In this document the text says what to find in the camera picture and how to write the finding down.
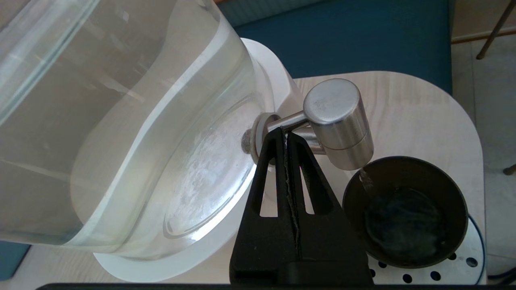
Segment black tapered cup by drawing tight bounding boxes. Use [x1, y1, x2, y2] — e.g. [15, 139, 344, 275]
[342, 156, 469, 269]

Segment large blue-grey perforated drip tray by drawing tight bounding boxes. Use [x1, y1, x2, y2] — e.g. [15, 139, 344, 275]
[365, 215, 487, 285]

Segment silver metal dispenser tap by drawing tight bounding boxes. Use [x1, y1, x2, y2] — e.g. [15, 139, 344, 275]
[241, 78, 375, 171]

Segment brown slanted chair leg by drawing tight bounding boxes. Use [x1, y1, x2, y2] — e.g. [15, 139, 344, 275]
[476, 0, 516, 60]

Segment teal bench beside water dispenser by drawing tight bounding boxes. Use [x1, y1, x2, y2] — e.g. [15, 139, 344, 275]
[218, 0, 452, 95]

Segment large white water dispenser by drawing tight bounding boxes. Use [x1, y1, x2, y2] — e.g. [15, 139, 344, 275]
[0, 0, 307, 283]

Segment teal bench with snack packet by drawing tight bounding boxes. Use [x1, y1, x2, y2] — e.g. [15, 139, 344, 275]
[0, 241, 31, 281]

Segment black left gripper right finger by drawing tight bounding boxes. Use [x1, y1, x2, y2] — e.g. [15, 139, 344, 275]
[287, 133, 367, 261]

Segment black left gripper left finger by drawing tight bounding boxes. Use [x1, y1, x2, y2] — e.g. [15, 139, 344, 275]
[230, 128, 300, 283]

